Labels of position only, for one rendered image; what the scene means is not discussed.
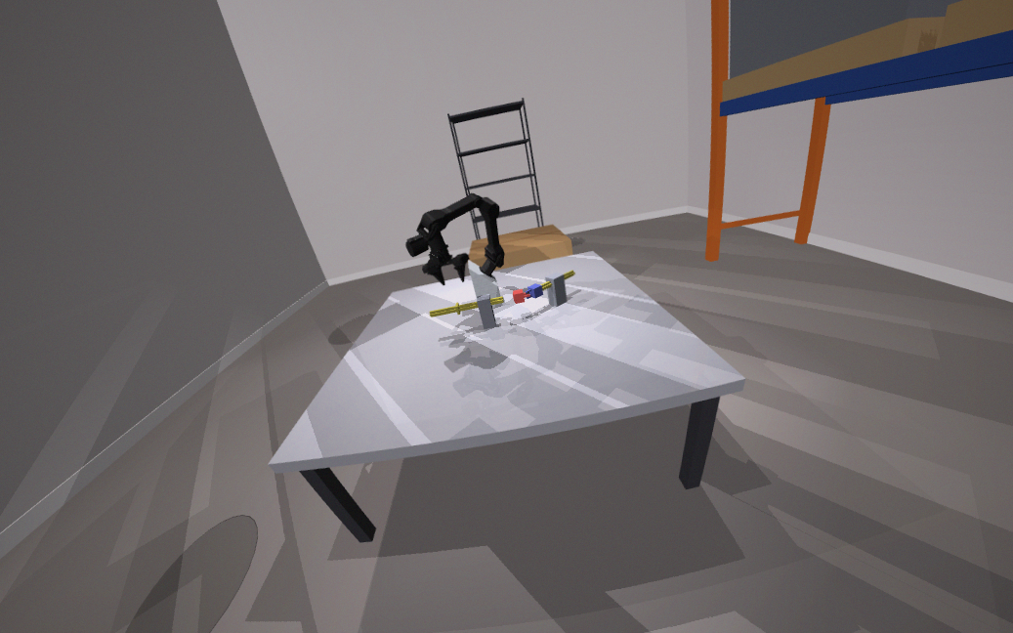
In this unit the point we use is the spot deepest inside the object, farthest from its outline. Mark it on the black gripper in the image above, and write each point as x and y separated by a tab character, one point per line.
458	261

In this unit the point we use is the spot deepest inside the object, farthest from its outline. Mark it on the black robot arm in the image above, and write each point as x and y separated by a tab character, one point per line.
436	221

